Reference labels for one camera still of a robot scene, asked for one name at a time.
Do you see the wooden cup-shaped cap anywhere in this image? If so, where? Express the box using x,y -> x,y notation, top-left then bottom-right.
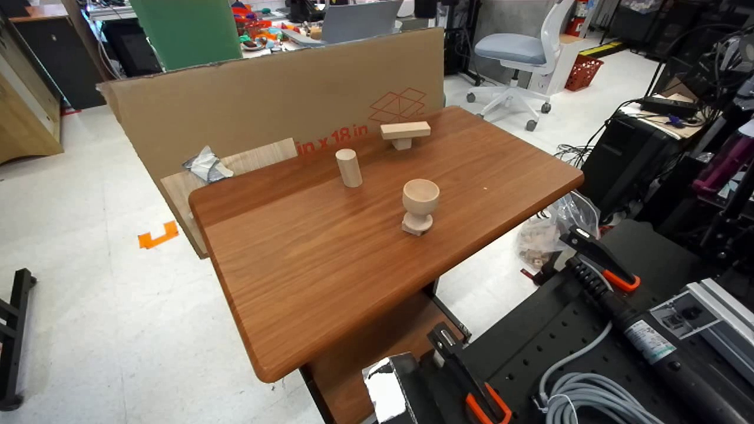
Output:
401,180 -> 441,235

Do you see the long rectangular wooden block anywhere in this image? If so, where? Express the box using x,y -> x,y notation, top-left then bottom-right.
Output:
380,120 -> 430,141

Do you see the black side cart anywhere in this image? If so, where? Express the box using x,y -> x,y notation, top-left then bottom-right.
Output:
579,96 -> 699,220

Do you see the wooden cylinder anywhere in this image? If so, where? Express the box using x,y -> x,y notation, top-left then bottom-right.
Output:
334,149 -> 362,188

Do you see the wooden table base panel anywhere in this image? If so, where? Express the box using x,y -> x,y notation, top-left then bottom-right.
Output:
298,289 -> 474,424

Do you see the black orange clamp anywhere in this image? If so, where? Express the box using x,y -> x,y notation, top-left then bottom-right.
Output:
428,322 -> 514,424
563,226 -> 641,295

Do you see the orange floor tape marker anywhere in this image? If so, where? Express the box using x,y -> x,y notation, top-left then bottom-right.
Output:
136,222 -> 178,250

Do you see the grey office chair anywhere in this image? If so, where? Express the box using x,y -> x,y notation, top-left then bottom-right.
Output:
466,0 -> 575,131

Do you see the crumpled white paper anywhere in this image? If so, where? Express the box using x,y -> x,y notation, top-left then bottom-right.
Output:
183,146 -> 231,183

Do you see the black orange clamp right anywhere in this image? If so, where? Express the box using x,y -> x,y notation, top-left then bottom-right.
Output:
563,226 -> 641,295

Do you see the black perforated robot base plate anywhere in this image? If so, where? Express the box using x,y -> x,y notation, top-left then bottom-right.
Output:
390,220 -> 754,424

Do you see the green chair back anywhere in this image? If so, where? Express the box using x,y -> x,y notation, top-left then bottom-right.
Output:
129,0 -> 239,70

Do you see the wooden cabinet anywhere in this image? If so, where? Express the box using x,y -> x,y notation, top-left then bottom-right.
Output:
0,22 -> 64,163

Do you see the black orange clamp front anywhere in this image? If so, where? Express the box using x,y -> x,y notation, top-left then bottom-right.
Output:
428,322 -> 514,424

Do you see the coiled grey cable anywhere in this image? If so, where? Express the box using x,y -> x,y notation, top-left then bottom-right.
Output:
535,320 -> 669,424

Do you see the red plastic basket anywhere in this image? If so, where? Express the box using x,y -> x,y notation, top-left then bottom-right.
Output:
565,56 -> 602,91

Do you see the small square wooden cube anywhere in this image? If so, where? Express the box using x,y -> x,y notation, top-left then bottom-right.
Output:
390,140 -> 413,150

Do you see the large brown cardboard sheet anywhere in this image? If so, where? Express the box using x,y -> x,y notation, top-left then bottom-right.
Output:
99,29 -> 446,255

